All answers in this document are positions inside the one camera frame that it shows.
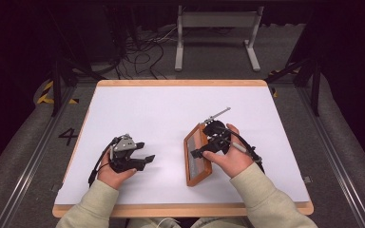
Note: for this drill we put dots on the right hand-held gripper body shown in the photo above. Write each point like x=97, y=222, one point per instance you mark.
x=217, y=131

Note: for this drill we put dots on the black metal stand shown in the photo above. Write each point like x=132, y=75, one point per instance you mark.
x=56, y=85
x=314, y=88

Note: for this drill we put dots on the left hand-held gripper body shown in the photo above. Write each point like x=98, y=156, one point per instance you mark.
x=125, y=145

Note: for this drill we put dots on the person's lap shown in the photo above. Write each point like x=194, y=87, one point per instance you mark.
x=209, y=223

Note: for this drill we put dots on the wooden picture frame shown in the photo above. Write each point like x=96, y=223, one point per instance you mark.
x=198, y=172

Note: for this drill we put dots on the person's left hand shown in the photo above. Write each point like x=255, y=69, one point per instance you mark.
x=112, y=179

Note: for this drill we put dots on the person's right hand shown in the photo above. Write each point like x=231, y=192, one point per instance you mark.
x=234, y=161

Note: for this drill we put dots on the aluminium floor rail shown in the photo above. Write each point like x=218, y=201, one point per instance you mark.
x=332, y=158
x=31, y=158

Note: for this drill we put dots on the white table sheet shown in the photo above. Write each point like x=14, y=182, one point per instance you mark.
x=171, y=104

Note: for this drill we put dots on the white metal stand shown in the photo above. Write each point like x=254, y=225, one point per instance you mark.
x=217, y=19

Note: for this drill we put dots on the yellow black hazard tape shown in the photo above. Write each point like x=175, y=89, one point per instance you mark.
x=46, y=95
x=275, y=93

